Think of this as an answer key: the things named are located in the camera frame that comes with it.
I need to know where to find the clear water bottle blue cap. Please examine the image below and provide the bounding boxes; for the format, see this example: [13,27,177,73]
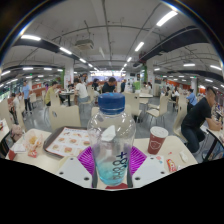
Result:
[86,92,137,187]

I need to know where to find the beige dining table black legs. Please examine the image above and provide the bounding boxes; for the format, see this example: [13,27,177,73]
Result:
[203,128,224,161]

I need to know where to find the dark brown food tray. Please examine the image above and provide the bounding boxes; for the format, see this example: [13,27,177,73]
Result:
[43,125,93,158]

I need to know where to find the person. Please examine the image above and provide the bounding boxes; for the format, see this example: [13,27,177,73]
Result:
[180,86,223,154]
[21,79,33,114]
[44,80,60,107]
[73,78,90,104]
[185,88,198,108]
[8,92,22,125]
[101,77,118,94]

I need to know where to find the group of beige chairs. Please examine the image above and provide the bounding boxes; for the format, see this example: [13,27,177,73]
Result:
[0,84,189,141]

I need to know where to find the ceiling air conditioner unit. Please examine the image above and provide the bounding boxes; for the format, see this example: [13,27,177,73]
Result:
[74,39,95,51]

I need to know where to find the pink backpack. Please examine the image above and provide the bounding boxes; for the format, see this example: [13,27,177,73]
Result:
[10,123,24,143]

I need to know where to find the red paper cup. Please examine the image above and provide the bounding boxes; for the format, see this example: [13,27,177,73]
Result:
[147,125,170,155]

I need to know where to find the group of ceiling lights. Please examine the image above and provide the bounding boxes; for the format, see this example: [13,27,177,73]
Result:
[0,9,224,91]

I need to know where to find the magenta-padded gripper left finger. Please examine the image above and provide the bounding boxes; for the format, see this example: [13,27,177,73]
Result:
[55,146,99,189]

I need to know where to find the small white sachet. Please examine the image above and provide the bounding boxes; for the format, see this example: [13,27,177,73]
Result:
[179,150,190,164]

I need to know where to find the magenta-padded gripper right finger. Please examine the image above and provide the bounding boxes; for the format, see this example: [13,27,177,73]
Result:
[126,145,168,189]

